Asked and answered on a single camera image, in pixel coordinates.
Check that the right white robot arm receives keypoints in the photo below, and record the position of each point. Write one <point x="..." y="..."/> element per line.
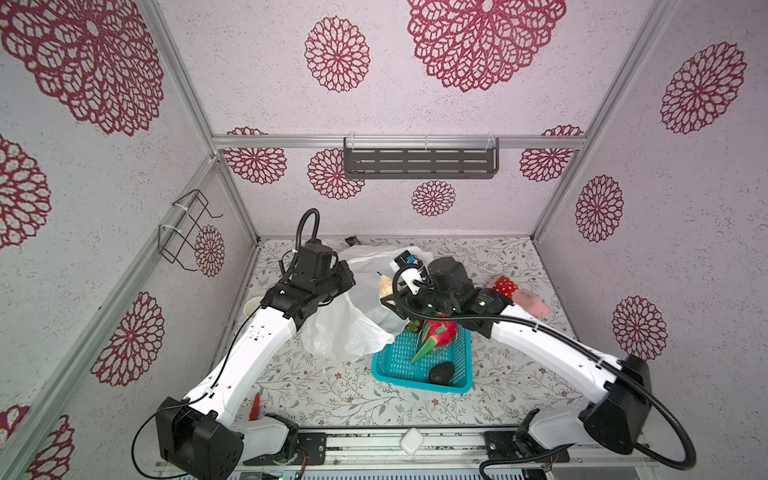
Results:
<point x="616" y="396"/>

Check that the teal plastic basket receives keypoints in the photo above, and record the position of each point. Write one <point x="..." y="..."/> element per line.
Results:
<point x="393" y="364"/>

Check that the red handled tongs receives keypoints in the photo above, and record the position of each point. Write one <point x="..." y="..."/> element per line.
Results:
<point x="254" y="412"/>

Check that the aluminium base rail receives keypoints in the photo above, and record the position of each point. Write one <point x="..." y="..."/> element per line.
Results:
<point x="422" y="448"/>

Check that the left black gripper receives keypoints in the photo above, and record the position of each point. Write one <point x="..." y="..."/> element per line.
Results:
<point x="345" y="275"/>

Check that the pink mushroom plush toy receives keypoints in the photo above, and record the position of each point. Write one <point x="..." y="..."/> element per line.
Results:
<point x="529" y="301"/>

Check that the black wire wall rack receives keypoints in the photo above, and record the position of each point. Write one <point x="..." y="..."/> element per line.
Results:
<point x="173" y="238"/>

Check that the white cup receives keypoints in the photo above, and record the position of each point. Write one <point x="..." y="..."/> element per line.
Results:
<point x="250" y="307"/>

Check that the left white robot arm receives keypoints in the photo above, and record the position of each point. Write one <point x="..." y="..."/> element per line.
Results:
<point x="199" y="434"/>

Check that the white plastic bag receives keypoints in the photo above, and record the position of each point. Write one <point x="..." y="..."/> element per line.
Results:
<point x="356" y="323"/>

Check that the red dragon fruit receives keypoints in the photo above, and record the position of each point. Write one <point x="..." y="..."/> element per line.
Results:
<point x="432" y="336"/>

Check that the grey wall shelf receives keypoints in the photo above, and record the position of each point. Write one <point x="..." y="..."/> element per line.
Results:
<point x="424" y="163"/>

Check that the white square button box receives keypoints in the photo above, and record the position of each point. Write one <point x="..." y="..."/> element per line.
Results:
<point x="411" y="441"/>

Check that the dark avocado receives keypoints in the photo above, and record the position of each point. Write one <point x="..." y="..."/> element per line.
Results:
<point x="442" y="374"/>

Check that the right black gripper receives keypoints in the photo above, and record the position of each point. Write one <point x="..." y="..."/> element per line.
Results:
<point x="395" y="303"/>

